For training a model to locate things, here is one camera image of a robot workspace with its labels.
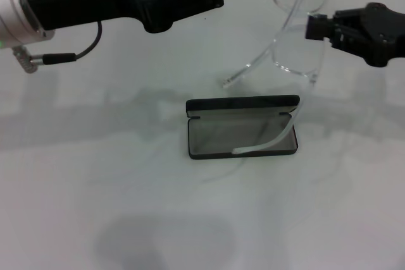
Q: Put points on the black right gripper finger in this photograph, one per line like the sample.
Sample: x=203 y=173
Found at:
x=349 y=40
x=316 y=28

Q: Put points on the clear white glasses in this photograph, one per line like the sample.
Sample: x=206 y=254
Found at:
x=253 y=63

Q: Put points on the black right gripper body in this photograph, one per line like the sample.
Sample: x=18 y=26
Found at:
x=386 y=36

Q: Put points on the black glasses case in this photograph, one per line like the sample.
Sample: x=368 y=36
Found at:
x=240 y=102

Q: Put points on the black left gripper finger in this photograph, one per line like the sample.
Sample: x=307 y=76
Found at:
x=199 y=1

